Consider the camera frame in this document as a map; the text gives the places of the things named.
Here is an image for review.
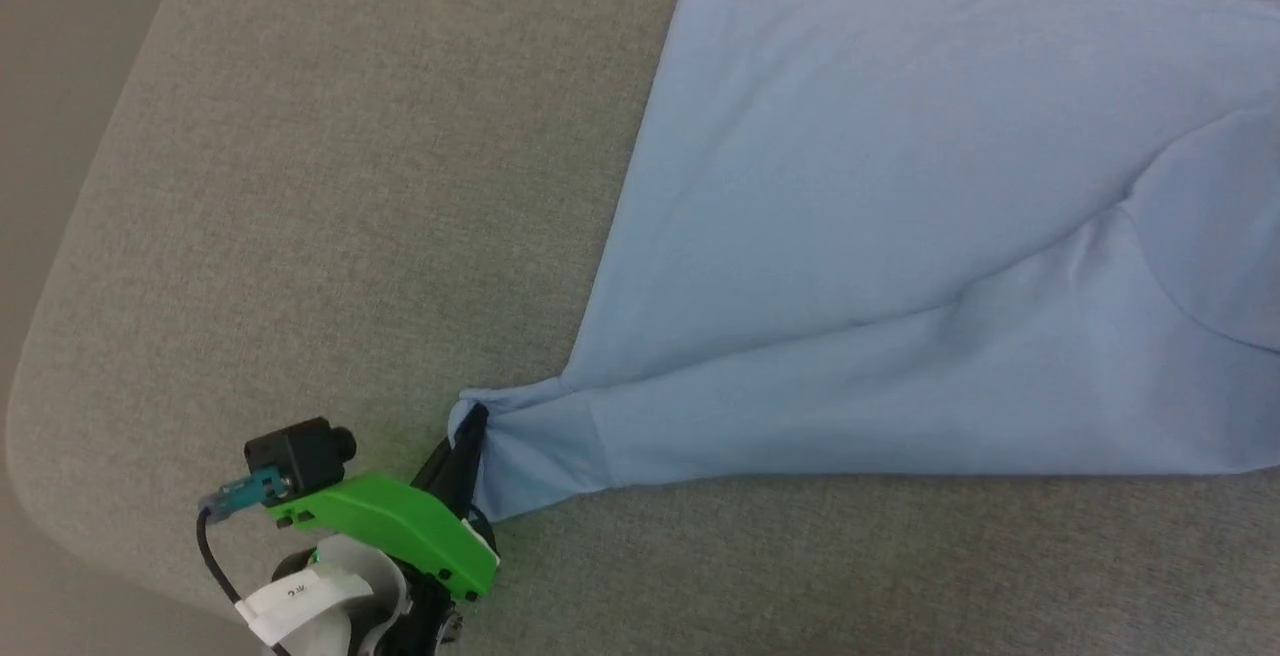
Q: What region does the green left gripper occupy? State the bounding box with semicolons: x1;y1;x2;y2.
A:
265;402;500;602

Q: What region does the light blue garment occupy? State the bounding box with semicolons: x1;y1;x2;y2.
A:
447;0;1280;523

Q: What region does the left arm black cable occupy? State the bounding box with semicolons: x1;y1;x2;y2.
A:
197;469;293;656

